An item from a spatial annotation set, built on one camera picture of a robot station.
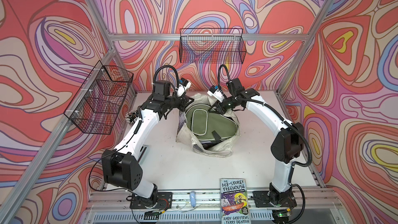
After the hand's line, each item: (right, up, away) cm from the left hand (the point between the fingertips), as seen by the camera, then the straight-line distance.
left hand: (194, 99), depth 78 cm
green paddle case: (+5, -13, -1) cm, 14 cm away
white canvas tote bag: (-5, -18, -1) cm, 19 cm away
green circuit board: (-20, -55, -6) cm, 59 cm away
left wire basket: (-55, 0, +11) cm, 56 cm away
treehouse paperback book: (+19, -48, -7) cm, 52 cm away
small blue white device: (0, -47, -6) cm, 47 cm away
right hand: (+10, -7, +6) cm, 13 cm away
